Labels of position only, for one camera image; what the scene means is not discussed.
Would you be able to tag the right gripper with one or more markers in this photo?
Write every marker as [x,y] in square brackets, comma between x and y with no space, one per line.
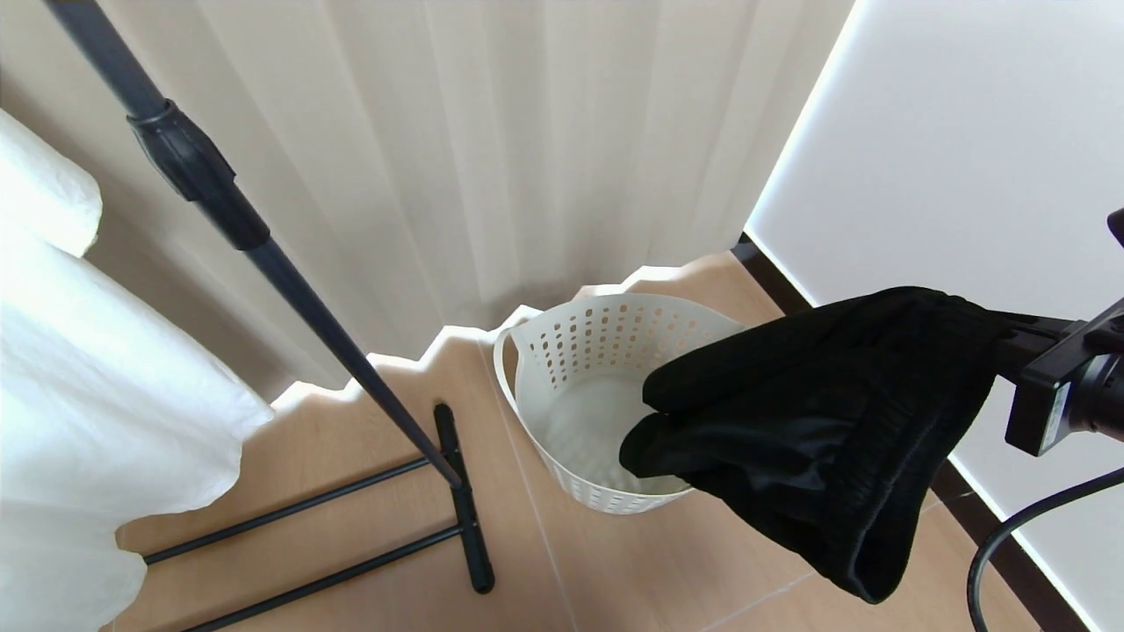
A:
[1098,395]

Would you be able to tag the black garment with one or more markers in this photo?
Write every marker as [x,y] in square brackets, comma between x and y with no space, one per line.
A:
[808,421]

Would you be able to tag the white printed t-shirt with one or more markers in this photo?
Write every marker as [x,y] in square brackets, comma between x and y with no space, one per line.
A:
[88,395]

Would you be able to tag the white laundry basket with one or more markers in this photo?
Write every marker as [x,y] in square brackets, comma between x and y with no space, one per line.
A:
[597,342]

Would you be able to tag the black clothes rack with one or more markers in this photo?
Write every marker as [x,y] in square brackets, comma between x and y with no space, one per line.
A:
[193,167]

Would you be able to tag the beige curtain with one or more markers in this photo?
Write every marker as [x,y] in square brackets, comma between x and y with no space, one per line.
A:
[483,132]

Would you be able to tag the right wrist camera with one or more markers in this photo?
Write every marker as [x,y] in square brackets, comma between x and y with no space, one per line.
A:
[1117,226]

